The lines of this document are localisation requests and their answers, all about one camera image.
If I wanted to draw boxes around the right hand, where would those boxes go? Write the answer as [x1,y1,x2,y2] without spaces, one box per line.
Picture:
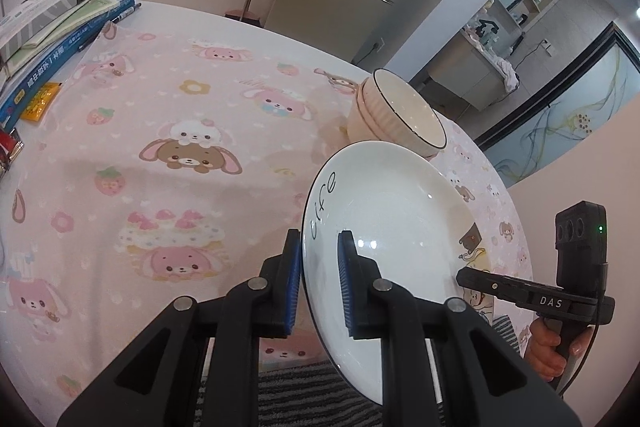
[525,317,594,383]

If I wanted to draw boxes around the striped clothing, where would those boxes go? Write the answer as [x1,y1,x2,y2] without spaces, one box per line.
[199,313,526,427]

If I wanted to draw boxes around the grey vanity cabinet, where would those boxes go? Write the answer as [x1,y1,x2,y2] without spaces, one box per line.
[426,15,520,112]

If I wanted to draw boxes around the black camera box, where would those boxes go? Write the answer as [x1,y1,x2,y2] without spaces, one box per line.
[554,200,608,298]

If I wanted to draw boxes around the glass sliding door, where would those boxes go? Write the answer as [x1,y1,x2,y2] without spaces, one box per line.
[476,23,639,187]

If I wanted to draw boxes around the stack of books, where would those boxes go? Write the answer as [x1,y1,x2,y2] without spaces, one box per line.
[1,0,138,133]

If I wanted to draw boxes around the white life plate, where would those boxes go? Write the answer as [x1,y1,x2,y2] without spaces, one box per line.
[302,141,494,403]

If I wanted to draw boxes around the stacked ribbed beige bowls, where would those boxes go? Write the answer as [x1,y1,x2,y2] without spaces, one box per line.
[347,68,448,159]

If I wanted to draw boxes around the pink cartoon tablecloth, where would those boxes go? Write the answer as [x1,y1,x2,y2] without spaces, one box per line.
[1,27,532,426]

